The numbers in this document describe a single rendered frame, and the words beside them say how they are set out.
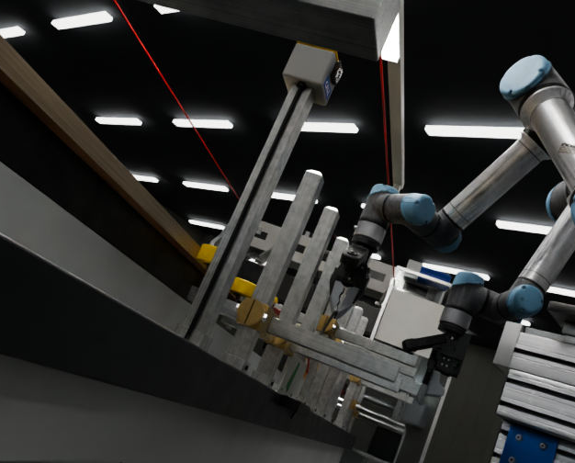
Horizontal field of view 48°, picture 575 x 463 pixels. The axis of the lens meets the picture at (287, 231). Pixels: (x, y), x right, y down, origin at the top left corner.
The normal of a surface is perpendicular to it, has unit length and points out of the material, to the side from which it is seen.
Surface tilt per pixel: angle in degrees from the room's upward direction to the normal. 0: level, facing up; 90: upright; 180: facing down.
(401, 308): 90
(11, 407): 90
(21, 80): 90
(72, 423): 90
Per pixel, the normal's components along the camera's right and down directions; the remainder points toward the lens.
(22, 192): 0.91, 0.32
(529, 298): 0.08, -0.24
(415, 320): -0.17, -0.33
